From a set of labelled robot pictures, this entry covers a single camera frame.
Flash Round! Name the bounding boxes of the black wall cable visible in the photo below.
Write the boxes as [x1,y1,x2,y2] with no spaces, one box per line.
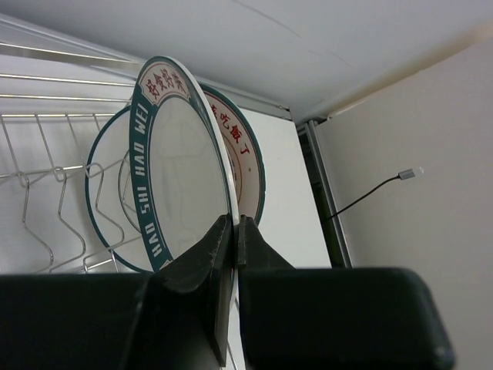
[327,166,425,220]

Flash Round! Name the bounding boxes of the wire dish rack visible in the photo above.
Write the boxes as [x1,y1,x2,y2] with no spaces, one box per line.
[1,41,141,274]

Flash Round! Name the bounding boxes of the black rimmed white plate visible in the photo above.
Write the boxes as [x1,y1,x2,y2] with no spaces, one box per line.
[85,106,153,273]

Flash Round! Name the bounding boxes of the green rimmed plate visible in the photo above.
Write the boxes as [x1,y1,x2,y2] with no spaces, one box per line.
[129,55,242,309]

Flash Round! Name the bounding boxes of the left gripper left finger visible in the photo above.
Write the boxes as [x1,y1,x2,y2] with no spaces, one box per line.
[1,215,231,369]

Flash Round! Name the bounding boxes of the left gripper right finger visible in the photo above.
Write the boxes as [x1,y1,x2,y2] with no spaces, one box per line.
[237,216,456,369]

